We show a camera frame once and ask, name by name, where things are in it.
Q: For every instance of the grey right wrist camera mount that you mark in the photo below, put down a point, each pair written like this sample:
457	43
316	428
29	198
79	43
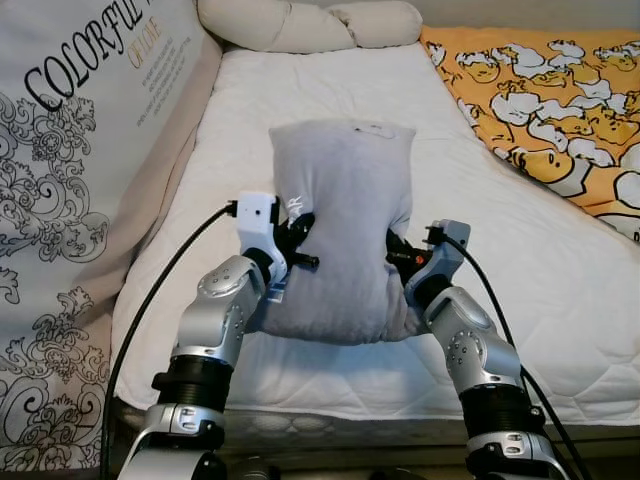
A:
445	255

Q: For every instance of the yellow cartoon egg blanket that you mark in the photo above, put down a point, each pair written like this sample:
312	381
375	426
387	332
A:
550	110

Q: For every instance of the long beige bolster pillow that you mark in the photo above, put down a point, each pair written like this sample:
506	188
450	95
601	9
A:
270	25

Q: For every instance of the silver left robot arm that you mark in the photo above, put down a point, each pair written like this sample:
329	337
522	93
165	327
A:
205	340

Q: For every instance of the short beige bolster pillow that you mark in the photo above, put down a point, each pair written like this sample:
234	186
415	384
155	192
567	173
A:
385	22

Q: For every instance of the grey pillow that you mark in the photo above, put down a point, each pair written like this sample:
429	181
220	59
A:
340	230

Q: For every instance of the white quilted mattress pad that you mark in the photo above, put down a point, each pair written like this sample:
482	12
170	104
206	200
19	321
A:
500	250

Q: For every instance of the grey quilted mattress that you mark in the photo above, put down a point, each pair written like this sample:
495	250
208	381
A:
350	432

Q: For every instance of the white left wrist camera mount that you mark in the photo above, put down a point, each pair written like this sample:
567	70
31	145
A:
258	225

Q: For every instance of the beige bed side cushion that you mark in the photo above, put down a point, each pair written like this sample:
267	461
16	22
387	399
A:
165	180

